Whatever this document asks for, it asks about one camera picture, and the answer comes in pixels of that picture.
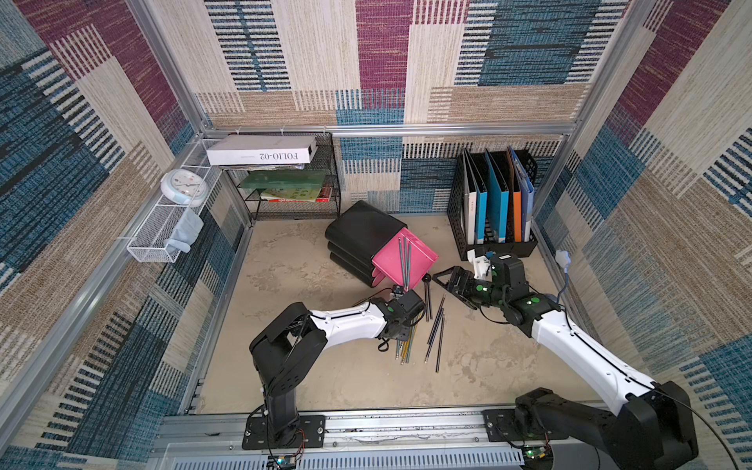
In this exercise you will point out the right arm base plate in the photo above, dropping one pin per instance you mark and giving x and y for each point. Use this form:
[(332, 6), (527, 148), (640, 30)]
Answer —
[(511, 425)]

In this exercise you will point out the black pencil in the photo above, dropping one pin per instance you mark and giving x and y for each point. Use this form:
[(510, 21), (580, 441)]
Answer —
[(425, 278), (428, 300)]

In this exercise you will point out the black pink drawer unit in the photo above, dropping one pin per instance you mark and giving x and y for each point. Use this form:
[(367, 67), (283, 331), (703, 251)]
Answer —
[(357, 236)]

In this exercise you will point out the white round clock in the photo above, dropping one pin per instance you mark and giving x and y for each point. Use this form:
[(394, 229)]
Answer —
[(184, 188)]

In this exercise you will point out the black mesh shelf rack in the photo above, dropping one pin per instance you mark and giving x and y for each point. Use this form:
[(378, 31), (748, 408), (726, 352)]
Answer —
[(292, 192)]

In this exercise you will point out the dark blue binder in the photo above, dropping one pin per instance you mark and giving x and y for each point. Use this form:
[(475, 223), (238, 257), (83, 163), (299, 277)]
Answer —
[(527, 190)]

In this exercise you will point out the white wire basket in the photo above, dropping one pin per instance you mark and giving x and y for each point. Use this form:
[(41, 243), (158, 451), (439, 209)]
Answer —
[(147, 244)]

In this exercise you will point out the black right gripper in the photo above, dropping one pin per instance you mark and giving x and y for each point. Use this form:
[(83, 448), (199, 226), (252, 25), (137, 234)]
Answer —
[(460, 283)]

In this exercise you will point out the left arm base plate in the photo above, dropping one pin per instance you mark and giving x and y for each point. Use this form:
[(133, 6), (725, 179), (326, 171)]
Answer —
[(307, 432)]

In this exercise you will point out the orange binder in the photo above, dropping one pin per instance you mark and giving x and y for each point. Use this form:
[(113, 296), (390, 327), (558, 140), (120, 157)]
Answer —
[(515, 199)]

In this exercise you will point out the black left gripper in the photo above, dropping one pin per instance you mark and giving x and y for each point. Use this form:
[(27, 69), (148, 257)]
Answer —
[(406, 334)]

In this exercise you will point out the pink top drawer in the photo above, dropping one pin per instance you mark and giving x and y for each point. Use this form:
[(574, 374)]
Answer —
[(423, 258)]

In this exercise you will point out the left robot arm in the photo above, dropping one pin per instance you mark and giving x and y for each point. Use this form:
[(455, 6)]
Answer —
[(286, 350)]

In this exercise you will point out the green book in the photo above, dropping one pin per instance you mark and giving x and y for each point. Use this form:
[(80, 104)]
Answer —
[(284, 179)]

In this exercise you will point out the dark blue pencil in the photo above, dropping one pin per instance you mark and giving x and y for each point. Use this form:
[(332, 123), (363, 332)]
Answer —
[(440, 343), (436, 326), (429, 349)]

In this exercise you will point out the light blue binder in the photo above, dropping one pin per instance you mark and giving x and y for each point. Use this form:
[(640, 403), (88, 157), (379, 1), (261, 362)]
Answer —
[(481, 197), (498, 198)]

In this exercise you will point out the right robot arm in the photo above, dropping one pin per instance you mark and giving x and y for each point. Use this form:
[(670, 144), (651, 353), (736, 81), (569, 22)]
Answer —
[(644, 424)]

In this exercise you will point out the light blue cloth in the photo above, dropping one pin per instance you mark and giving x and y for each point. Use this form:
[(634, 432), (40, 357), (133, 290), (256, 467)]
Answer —
[(185, 233)]

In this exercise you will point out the white folio box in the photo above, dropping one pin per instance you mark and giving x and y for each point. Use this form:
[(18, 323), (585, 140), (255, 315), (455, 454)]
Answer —
[(250, 150)]

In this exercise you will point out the black plastic file organizer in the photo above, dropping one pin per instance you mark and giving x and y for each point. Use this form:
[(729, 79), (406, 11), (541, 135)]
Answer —
[(462, 208)]

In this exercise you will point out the blue white cable connector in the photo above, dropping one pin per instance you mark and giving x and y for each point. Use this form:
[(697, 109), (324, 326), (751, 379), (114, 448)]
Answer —
[(563, 259)]

